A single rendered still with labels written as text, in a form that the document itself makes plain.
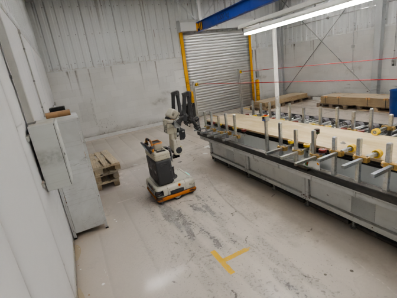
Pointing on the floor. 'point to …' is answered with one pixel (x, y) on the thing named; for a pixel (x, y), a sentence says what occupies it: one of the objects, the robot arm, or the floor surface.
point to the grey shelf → (80, 180)
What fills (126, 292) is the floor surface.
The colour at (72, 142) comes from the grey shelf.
